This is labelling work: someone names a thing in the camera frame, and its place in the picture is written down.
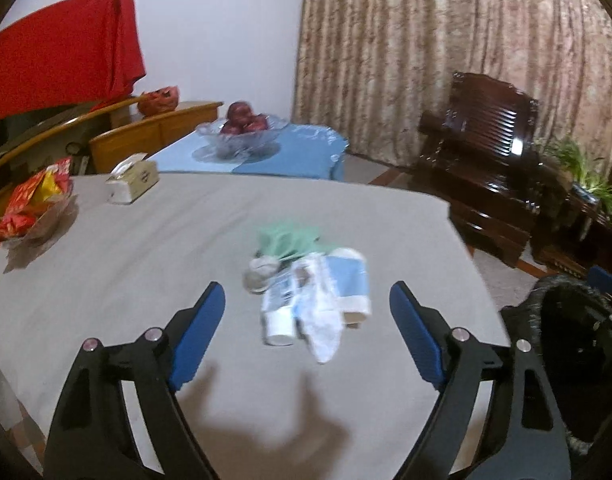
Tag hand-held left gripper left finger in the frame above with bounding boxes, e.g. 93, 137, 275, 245
43, 281, 227, 480

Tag red cloth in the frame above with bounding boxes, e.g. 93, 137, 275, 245
0, 0, 146, 126

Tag white plastic wrapper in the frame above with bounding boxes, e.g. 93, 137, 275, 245
291, 255, 344, 365

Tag blue tablecloth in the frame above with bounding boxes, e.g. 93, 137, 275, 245
146, 122, 347, 182

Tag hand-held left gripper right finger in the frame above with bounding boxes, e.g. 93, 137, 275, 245
389, 281, 572, 480

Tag dark wooden armchair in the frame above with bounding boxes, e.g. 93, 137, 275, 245
417, 71, 572, 268

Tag black lined trash bin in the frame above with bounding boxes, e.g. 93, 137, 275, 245
501, 272, 612, 461

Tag red plastic bag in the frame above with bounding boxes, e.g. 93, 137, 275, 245
137, 85, 181, 117

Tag beige patterned curtain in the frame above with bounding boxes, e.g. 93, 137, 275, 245
291, 0, 612, 171

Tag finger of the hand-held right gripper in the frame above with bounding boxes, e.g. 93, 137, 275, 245
587, 266, 612, 306
593, 305, 612, 356

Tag clear glass dish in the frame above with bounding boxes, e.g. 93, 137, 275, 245
3, 192, 80, 275

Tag blue white packet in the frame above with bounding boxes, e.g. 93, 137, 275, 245
326, 247, 371, 328

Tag potted green plant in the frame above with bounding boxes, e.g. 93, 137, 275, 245
536, 135, 612, 233

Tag pile of red snack packets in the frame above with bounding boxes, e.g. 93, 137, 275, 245
0, 156, 75, 251

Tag glass fruit bowl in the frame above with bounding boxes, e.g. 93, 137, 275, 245
193, 115, 289, 163

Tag dark wooden side table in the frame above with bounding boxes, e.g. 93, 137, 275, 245
531, 180, 612, 281

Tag beige tissue box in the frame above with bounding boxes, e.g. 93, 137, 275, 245
104, 152, 161, 206

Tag light wooden cabinet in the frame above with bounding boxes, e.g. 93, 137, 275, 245
0, 95, 224, 221

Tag white plastic bottle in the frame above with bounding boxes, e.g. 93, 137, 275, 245
262, 272, 295, 348

